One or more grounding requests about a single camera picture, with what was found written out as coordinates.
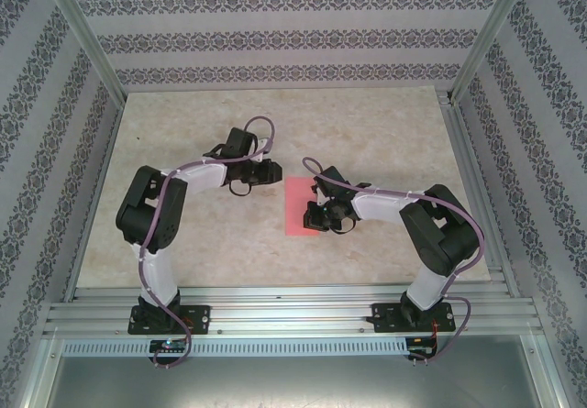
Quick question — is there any pink square paper sheet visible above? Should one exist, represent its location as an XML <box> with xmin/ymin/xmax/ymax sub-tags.
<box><xmin>282</xmin><ymin>176</ymin><xmax>323</xmax><ymax>238</ymax></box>

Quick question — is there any aluminium mounting rail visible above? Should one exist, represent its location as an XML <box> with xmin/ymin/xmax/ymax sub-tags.
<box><xmin>43</xmin><ymin>286</ymin><xmax>547</xmax><ymax>337</ymax></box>

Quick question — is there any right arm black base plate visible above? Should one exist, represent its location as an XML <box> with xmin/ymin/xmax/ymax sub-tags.
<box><xmin>371</xmin><ymin>302</ymin><xmax>458</xmax><ymax>335</ymax></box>

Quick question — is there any slotted grey cable duct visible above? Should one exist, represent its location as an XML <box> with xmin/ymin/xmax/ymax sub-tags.
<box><xmin>61</xmin><ymin>337</ymin><xmax>412</xmax><ymax>358</ymax></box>

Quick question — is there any aluminium side rail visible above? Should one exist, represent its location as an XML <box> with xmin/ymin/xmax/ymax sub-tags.
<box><xmin>437</xmin><ymin>90</ymin><xmax>522</xmax><ymax>299</ymax></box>
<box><xmin>61</xmin><ymin>98</ymin><xmax>127</xmax><ymax>302</ymax></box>

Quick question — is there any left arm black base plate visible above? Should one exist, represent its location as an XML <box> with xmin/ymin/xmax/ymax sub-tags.
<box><xmin>127</xmin><ymin>304</ymin><xmax>213</xmax><ymax>336</ymax></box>

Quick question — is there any aluminium frame post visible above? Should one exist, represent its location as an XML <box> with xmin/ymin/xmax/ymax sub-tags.
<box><xmin>451</xmin><ymin>0</ymin><xmax>536</xmax><ymax>105</ymax></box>
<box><xmin>39</xmin><ymin>0</ymin><xmax>128</xmax><ymax>103</ymax></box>

